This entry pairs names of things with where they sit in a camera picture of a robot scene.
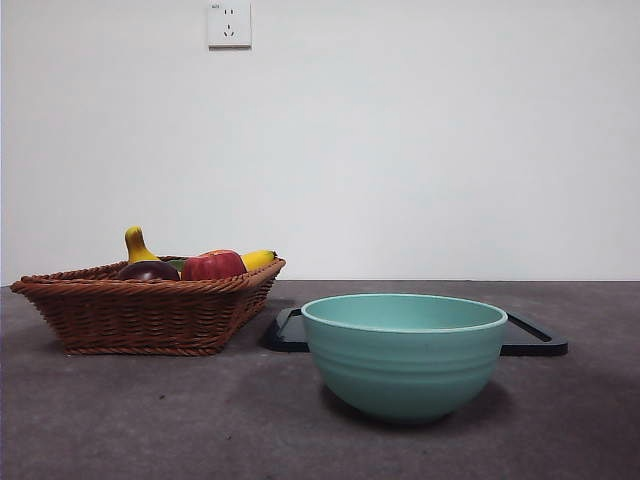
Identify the teal ribbed bowl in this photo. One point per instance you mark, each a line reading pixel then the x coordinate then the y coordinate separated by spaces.
pixel 405 370

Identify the dark purple plum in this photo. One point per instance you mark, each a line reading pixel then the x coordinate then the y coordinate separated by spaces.
pixel 147 271

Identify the red apple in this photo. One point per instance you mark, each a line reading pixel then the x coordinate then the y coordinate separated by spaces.
pixel 212 265

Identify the green avocado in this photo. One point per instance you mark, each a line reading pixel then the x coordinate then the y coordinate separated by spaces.
pixel 175 262

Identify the yellow banana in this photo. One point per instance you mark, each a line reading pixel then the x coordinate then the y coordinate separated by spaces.
pixel 136 247

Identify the brown wicker basket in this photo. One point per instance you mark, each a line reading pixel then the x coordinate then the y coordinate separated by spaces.
pixel 140 320

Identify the dark rectangular tray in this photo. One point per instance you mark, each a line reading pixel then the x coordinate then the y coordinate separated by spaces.
pixel 530 345

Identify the white wall socket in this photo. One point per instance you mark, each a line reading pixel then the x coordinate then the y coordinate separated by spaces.
pixel 230 25

